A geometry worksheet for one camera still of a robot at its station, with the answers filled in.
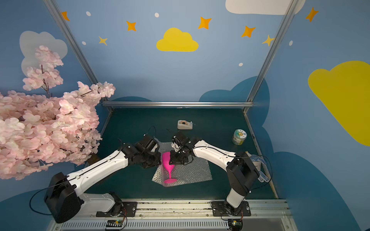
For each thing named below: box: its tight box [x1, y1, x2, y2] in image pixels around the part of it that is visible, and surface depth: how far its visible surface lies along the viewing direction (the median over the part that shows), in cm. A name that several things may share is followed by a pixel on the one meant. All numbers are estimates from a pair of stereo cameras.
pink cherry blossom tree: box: [0, 44, 116, 180], surface depth 52 cm
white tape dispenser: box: [177, 119, 194, 130], surface depth 110 cm
